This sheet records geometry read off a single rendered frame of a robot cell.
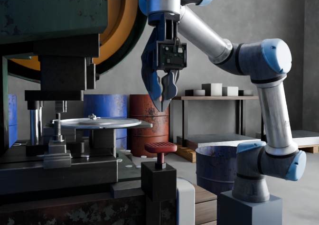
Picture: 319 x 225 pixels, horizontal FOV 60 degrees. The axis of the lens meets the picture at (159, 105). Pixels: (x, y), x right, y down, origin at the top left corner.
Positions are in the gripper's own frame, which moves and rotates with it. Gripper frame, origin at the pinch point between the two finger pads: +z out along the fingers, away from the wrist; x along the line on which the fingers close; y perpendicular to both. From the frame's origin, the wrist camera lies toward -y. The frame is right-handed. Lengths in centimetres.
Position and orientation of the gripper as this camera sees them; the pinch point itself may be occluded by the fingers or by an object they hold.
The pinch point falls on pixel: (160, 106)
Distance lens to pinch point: 65.0
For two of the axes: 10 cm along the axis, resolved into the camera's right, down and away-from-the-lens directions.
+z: 0.0, 10.0, 0.3
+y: 3.4, 0.3, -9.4
